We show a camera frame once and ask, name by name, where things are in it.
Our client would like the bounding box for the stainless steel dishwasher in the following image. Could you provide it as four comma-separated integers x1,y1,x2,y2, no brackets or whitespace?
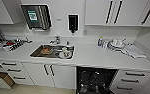
75,65,119,94

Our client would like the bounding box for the chrome sink faucet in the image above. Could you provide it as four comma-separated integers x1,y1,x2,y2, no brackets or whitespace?
49,35,61,46

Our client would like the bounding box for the blue dish soap bottle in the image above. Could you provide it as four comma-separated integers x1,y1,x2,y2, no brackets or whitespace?
97,36,104,48

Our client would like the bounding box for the orange bowl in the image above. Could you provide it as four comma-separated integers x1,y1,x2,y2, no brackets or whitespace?
40,46,53,56

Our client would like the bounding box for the small white bottle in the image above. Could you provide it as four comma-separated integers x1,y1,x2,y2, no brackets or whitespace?
102,39,109,50

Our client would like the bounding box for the white under-sink cabinet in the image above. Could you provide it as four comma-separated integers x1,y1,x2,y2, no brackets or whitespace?
22,62,78,91

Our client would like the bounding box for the stainless steel sink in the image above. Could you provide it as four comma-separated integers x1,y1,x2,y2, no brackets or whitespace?
29,43,76,61

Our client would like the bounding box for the stack of white dishes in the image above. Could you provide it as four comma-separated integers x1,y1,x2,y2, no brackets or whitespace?
107,37,128,53

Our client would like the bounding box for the steel paper towel dispenser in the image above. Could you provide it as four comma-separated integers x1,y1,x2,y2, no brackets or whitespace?
20,3,53,32

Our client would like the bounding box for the metal dish rack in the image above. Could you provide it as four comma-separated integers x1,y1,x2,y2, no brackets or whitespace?
0,30,33,52

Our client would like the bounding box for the white bottom drawer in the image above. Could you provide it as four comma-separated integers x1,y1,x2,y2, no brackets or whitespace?
0,71,17,91

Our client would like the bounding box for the white wall outlet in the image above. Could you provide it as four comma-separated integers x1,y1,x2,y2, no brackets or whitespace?
83,29,89,36

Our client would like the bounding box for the black wall soap dispenser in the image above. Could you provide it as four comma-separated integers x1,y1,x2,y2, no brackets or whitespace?
67,13,80,35

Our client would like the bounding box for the white upper wall cabinet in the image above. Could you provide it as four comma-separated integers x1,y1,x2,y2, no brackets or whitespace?
0,0,24,25
84,0,150,28

